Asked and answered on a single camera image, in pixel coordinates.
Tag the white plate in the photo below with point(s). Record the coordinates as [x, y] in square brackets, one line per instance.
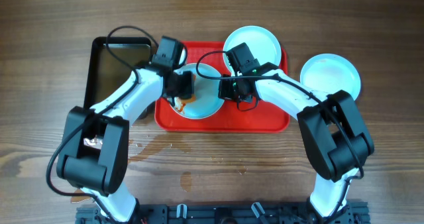
[331, 73]
[263, 45]
[204, 102]

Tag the black water basin tray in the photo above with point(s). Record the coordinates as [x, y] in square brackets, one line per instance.
[105, 73]

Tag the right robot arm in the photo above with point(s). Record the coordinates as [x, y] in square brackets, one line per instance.
[336, 139]

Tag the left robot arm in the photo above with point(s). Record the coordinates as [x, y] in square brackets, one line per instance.
[93, 154]

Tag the orange green scrub sponge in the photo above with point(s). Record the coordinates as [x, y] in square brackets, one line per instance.
[187, 99]

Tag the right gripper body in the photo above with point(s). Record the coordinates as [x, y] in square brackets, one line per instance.
[230, 89]

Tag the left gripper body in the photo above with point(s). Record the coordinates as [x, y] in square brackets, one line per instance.
[182, 84]

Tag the red plastic serving tray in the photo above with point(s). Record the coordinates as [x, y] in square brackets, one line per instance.
[265, 118]

